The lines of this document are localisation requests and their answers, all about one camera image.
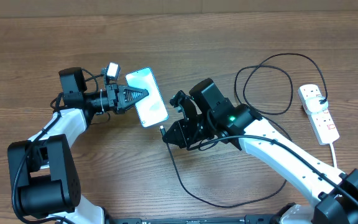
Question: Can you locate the white power strip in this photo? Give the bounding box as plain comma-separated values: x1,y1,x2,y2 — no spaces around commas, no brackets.
298,84,339,145

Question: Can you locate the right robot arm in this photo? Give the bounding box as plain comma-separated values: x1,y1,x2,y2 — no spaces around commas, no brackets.
163,78,358,224

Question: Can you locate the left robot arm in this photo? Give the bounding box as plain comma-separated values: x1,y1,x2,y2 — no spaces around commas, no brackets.
7,67,149,223

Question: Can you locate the blue Samsung Galaxy smartphone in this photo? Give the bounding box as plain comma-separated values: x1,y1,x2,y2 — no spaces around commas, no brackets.
126,67,168,128

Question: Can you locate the white charger adapter plug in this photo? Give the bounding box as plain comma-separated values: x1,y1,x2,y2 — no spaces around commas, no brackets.
305,96,329,114

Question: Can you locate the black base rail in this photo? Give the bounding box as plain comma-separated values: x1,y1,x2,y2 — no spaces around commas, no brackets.
104,202,295,224

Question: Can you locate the white power strip cord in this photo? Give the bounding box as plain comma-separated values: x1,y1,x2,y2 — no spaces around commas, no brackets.
329,142,338,169

